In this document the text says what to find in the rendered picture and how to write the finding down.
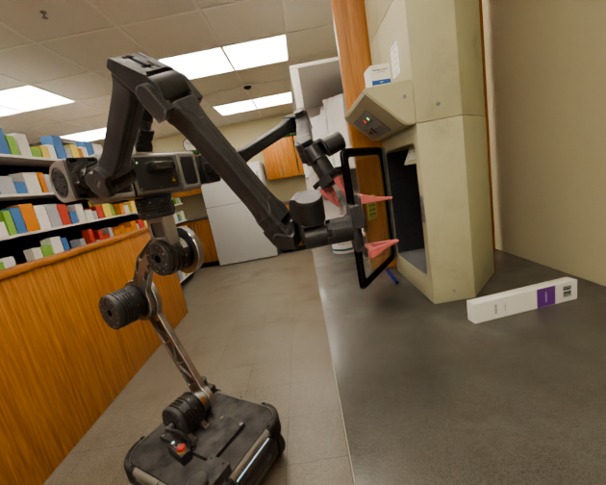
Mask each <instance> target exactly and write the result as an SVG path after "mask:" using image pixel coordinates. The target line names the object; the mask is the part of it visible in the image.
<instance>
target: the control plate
mask: <svg viewBox="0 0 606 485"><path fill-rule="evenodd" d="M367 118H369V120H368V119H367ZM364 121H365V122H364ZM353 124H354V125H356V126H357V127H358V128H360V129H361V130H362V131H364V132H365V133H366V134H368V133H369V131H371V130H370V129H371V128H372V129H373V130H374V128H377V127H379V125H380V126H381V127H380V128H379V129H377V130H375V131H376V132H377V134H375V133H374V132H373V131H371V132H372V133H373V135H371V134H370V135H369V136H370V137H372V138H373V139H376V138H378V137H380V136H382V135H383V134H385V133H387V132H389V131H390V130H391V129H390V128H388V127H387V126H386V125H385V124H383V123H382V122H381V121H379V120H378V119H377V118H375V117H374V116H373V115H371V114H370V113H369V112H367V111H364V112H363V114H362V115H361V116H360V117H359V118H358V119H357V120H356V121H355V122H354V123H353ZM376 126H377V127H376Z"/></svg>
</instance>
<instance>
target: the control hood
mask: <svg viewBox="0 0 606 485"><path fill-rule="evenodd" d="M364 111H367V112H369V113H370V114H371V115H373V116H374V117H375V118H377V119H378V120H379V121H381V122H382V123H383V124H385V125H386V126H387V127H388V128H390V129H391V130H390V131H389V132H387V133H385V134H383V135H382V136H380V137H378V138H376V139H373V138H372V137H370V136H369V135H368V134H366V133H365V132H364V131H362V130H361V129H360V128H358V127H357V126H356V125H354V124H353V123H354V122H355V121H356V120H357V119H358V118H359V117H360V116H361V115H362V114H363V112H364ZM344 119H345V120H346V121H347V122H348V123H350V124H351V125H352V126H354V127H355V128H356V129H358V130H359V131H360V132H362V133H363V134H364V135H366V136H367V137H368V138H370V139H371V140H373V141H380V140H384V139H386V138H388V137H390V136H392V135H394V134H396V133H398V132H400V131H402V130H404V129H406V128H408V127H410V126H412V125H414V124H415V123H416V113H415V103H414V94H413V84H412V81H411V80H406V81H401V82H396V83H391V84H385V85H381V86H376V87H371V88H366V89H364V90H363V91H362V93H361V94H360V95H359V97H358V98H357V100H356V101H355V103H354V104H353V105H352V107H351V108H350V110H349V111H348V113H347V114H346V115H345V117H344Z"/></svg>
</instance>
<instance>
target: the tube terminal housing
mask: <svg viewBox="0 0 606 485"><path fill-rule="evenodd" d="M396 39H397V46H398V56H399V64H400V74H399V75H398V76H397V77H396V78H395V79H394V80H393V78H392V70H391V53H390V48H391V46H392V45H393V43H394V42H395V41H396ZM370 54H371V62H372V65H376V64H386V63H390V72H391V82H392V83H396V82H401V81H406V80H411V81H412V84H413V94H414V103H415V113H416V123H415V124H414V125H412V126H410V127H408V128H406V129H404V130H402V131H400V132H398V133H396V134H394V135H392V136H390V137H388V138H386V139H384V140H382V148H383V147H384V148H385V156H386V154H388V153H392V152H398V151H403V150H408V149H409V148H410V145H412V144H413V145H414V147H415V152H416V162H417V180H418V189H419V195H421V196H423V202H424V212H425V220H426V223H424V222H422V227H423V237H424V246H425V255H426V265H427V274H424V273H423V272H422V271H420V270H419V269H418V268H416V267H415V266H413V265H412V264H411V263H409V262H408V261H406V260H405V259H404V258H402V257H401V256H400V255H399V254H398V251H397V258H396V257H395V258H396V265H397V270H398V271H399V272H400V273H401V274H402V275H404V276H405V277H406V278H407V279H408V280H409V281H410V282H411V283H412V284H413V285H414V286H416V287H417V288H418V289H419V290H420V291H421V292H422V293H423V294H424V295H426V296H427V297H428V298H429V299H430V300H431V301H432V302H433V303H434V304H439V303H444V302H449V301H455V300H461V299H467V298H472V297H475V296H477V295H478V293H479V292H480V291H481V289H482V288H483V287H484V286H485V284H486V283H487V282H488V280H489V279H490V278H491V277H492V275H493V274H494V267H493V250H492V216H491V200H490V182H489V165H488V148H487V131H486V117H485V98H484V81H483V65H482V47H481V30H480V13H479V0H393V1H392V3H391V6H390V8H389V10H388V11H387V13H386V15H385V17H384V19H383V21H382V23H381V25H380V27H379V29H378V31H377V33H376V35H375V36H374V38H373V40H372V42H371V44H370Z"/></svg>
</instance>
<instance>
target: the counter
mask: <svg viewBox="0 0 606 485"><path fill-rule="evenodd" d="M492 250H493V267H494V274H493V275H492V277H491V278H490V279H489V280H488V282H487V283H486V284H485V286H484V287H483V288H482V289H481V291H480V292H479V293H478V295H477V296H475V297H472V298H467V299H461V300H455V301H449V302H444V303H439V304H434V303H433V302H432V301H431V300H430V299H429V298H428V297H427V296H426V295H424V294H423V293H422V292H421V291H420V290H419V289H418V288H417V287H416V286H414V285H413V284H412V283H411V282H410V281H409V280H408V279H407V278H406V277H405V276H404V275H402V274H401V273H400V272H399V271H398V270H397V266H395V267H389V268H388V269H389V270H390V271H391V273H392V274H393V276H394V277H395V278H396V279H397V281H398V284H395V283H394V281H393V280H392V279H391V277H390V276H389V274H388V273H387V271H386V269H387V268H385V269H384V270H383V271H382V272H381V273H380V274H379V275H378V276H377V277H376V278H375V279H374V280H373V281H372V282H371V283H370V284H369V285H368V286H367V287H366V288H365V289H361V288H360V285H359V278H358V271H357V266H356V259H355V253H354V252H351V253H346V254H336V253H334V252H333V247H332V245H331V244H330V245H325V246H321V247H316V248H312V251H313V256H314V261H315V266H316V276H317V282H318V286H319V292H320V297H321V303H322V308H323V314H324V318H325V324H326V329H327V335H328V340H329V346H330V350H331V356H332V361H333V367H334V372H335V377H336V382H337V388H338V393H339V399H340V404H341V413H342V419H343V424H344V429H345V435H346V440H347V445H348V450H349V456H350V461H351V467H352V471H353V477H354V482H355V485H606V287H605V286H602V285H599V284H596V283H594V282H591V281H588V280H586V279H583V278H580V277H577V276H574V275H571V274H568V273H565V272H562V271H559V270H558V269H555V268H550V267H547V266H544V265H541V264H538V263H535V262H533V261H530V260H527V259H524V258H521V257H519V256H516V255H513V254H510V253H507V252H505V251H502V250H499V249H496V248H493V249H492ZM563 277H570V278H573V279H577V298H576V299H573V300H569V301H565V302H561V303H557V304H553V305H549V306H545V307H542V308H538V309H534V310H530V311H525V312H521V313H517V314H513V315H510V316H506V317H502V318H498V319H491V320H487V321H483V322H479V323H473V322H472V321H470V320H469V319H468V318H467V300H470V299H473V298H478V297H482V296H486V295H490V294H498V293H502V292H506V291H509V290H513V289H518V288H522V287H526V286H530V285H534V284H539V283H542V282H546V281H550V280H554V279H559V278H563Z"/></svg>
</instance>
